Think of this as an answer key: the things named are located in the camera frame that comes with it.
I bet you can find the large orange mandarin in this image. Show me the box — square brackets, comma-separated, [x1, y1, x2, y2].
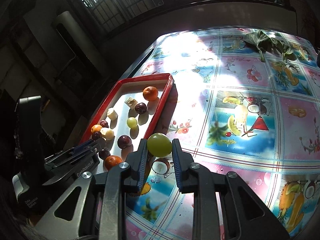
[104, 155, 123, 171]

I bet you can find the red dried jujube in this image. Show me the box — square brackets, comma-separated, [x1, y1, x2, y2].
[99, 120, 109, 128]

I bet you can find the dark purple plum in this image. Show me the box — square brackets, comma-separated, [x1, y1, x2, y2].
[135, 102, 148, 114]

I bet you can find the walnut shaped pastry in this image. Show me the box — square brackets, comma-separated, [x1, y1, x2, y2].
[125, 96, 138, 109]

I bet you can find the dark grape in tray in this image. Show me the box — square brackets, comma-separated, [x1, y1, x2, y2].
[117, 135, 132, 149]

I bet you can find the yellow green grape in tray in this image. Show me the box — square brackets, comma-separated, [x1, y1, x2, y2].
[126, 117, 138, 129]

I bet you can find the small orange in tray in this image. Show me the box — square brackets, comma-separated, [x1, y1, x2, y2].
[91, 124, 102, 134]

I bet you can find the red rimmed white tray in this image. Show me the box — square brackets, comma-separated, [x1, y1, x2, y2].
[80, 74, 174, 160]

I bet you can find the fruit patterned tablecloth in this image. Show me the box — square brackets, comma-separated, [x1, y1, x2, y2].
[136, 28, 319, 237]

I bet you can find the green leafy vegetable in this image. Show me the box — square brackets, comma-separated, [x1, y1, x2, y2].
[243, 30, 297, 62]

